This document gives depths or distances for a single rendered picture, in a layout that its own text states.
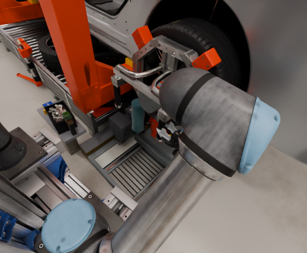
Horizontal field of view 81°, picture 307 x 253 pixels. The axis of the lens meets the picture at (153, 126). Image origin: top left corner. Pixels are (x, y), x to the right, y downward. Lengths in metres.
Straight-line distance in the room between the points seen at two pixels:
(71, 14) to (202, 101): 0.91
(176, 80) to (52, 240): 0.41
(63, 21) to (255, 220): 1.87
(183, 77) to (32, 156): 0.73
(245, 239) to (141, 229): 1.40
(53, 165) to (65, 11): 0.74
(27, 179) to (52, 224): 0.49
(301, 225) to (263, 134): 1.77
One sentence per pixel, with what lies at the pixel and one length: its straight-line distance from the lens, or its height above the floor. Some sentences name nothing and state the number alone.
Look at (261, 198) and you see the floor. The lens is 1.92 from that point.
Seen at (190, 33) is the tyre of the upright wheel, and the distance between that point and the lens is 0.96.
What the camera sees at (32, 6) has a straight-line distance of 3.13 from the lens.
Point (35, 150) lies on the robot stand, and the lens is 0.92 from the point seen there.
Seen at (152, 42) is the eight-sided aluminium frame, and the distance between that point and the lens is 1.00.
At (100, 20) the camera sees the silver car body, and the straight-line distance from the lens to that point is 1.79.
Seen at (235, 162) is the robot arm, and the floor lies 1.27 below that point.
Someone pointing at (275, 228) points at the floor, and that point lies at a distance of 1.88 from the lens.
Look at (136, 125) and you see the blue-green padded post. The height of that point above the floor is 0.56.
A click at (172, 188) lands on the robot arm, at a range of 0.33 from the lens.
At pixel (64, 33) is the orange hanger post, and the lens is 1.11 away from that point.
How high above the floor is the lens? 1.51
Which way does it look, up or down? 49 degrees down
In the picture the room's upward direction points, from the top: 7 degrees clockwise
